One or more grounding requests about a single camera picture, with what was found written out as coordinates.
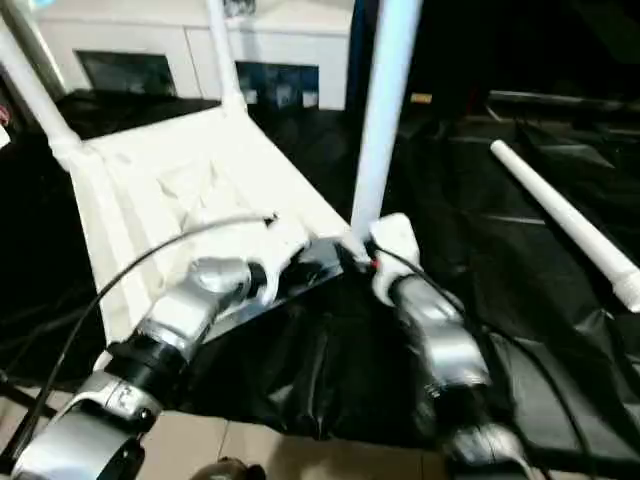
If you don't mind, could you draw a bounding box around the white plastic table leg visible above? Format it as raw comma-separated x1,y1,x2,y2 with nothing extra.
490,140,640,313
348,0,423,241
205,0,249,115
0,12,87,167

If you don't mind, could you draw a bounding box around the white plastic table top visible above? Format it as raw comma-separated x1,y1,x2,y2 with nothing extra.
70,105,367,347

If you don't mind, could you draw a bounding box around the black plastic mat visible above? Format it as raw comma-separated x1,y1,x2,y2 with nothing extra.
0,90,640,471

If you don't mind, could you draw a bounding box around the white cabinet with glass doors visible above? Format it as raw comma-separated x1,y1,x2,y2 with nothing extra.
35,0,353,111

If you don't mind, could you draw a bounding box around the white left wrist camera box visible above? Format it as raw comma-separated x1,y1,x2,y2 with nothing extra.
245,225,313,301

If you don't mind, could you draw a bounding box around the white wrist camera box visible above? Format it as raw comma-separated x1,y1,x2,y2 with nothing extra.
245,225,313,301
364,213,421,307

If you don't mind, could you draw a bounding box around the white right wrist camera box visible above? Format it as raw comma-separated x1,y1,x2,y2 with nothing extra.
364,213,421,307

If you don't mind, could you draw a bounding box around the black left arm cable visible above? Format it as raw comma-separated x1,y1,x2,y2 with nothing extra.
0,213,279,473

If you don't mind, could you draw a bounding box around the black horizontal rail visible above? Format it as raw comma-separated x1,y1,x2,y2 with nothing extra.
485,90,640,113

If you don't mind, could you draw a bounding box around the black metal table frame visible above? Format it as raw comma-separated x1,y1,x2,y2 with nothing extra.
0,375,53,423

